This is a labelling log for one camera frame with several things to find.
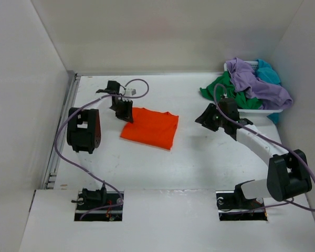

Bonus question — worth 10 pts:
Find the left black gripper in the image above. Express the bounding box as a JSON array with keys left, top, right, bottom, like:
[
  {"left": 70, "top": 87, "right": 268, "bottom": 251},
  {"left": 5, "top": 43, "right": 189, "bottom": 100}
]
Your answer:
[{"left": 110, "top": 99, "right": 134, "bottom": 124}]

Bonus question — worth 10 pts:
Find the lavender t shirt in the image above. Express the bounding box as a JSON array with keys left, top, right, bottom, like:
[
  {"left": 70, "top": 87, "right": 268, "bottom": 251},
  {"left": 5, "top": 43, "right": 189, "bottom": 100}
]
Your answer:
[{"left": 226, "top": 58, "right": 293, "bottom": 110}]

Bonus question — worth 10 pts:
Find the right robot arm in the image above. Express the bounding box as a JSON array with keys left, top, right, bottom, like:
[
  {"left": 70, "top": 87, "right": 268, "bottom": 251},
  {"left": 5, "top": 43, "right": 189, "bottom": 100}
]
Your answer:
[{"left": 195, "top": 98, "right": 312, "bottom": 208}]

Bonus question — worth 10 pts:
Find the teal t shirt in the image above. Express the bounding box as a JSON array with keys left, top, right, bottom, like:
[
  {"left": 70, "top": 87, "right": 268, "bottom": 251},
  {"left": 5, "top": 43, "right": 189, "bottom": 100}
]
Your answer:
[{"left": 255, "top": 59, "right": 282, "bottom": 110}]

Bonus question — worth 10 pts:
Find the purple cable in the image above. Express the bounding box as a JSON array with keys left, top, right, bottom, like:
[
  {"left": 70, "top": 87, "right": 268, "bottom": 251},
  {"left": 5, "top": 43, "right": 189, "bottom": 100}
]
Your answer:
[
  {"left": 213, "top": 83, "right": 315, "bottom": 213},
  {"left": 53, "top": 78, "right": 150, "bottom": 221}
]

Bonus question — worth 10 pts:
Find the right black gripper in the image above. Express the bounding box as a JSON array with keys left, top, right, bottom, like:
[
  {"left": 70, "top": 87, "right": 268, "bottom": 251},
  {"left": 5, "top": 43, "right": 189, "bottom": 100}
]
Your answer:
[{"left": 195, "top": 103, "right": 227, "bottom": 132}]

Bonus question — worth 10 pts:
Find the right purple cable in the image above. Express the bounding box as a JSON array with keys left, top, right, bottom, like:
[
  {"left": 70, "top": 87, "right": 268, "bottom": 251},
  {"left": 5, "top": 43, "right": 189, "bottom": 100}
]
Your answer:
[{"left": 213, "top": 83, "right": 315, "bottom": 213}]

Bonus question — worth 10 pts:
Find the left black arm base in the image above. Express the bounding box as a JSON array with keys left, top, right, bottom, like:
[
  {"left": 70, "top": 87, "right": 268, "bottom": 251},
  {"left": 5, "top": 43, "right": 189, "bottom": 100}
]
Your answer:
[{"left": 71, "top": 187, "right": 124, "bottom": 222}]

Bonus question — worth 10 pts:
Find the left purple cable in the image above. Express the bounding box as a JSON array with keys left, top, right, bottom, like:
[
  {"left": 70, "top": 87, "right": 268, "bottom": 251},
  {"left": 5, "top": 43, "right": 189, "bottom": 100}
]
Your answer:
[{"left": 53, "top": 78, "right": 150, "bottom": 221}]

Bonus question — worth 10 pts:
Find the green t shirt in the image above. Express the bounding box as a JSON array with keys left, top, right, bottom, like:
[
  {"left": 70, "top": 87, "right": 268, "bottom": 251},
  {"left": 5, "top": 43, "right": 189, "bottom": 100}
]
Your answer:
[{"left": 199, "top": 71, "right": 263, "bottom": 110}]

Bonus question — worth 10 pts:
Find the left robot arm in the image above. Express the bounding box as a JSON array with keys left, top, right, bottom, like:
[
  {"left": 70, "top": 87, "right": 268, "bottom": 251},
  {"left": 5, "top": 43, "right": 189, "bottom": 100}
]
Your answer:
[{"left": 67, "top": 80, "right": 136, "bottom": 154}]

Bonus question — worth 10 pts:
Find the orange t shirt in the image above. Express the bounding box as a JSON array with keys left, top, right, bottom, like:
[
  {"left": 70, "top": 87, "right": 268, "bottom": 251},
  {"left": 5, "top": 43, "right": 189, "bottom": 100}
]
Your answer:
[{"left": 120, "top": 108, "right": 179, "bottom": 150}]

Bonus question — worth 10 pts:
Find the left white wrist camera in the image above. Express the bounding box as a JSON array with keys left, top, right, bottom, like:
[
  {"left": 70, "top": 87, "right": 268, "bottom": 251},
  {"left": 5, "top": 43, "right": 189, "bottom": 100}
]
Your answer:
[{"left": 124, "top": 88, "right": 136, "bottom": 97}]

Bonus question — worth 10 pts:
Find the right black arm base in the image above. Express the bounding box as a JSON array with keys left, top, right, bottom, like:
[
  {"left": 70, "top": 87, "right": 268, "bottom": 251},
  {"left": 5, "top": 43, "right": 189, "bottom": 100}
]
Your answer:
[{"left": 216, "top": 191, "right": 267, "bottom": 221}]

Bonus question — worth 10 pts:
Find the white laundry basket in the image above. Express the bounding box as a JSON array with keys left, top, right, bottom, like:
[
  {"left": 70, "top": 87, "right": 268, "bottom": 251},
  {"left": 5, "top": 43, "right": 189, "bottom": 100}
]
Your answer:
[{"left": 224, "top": 61, "right": 282, "bottom": 114}]

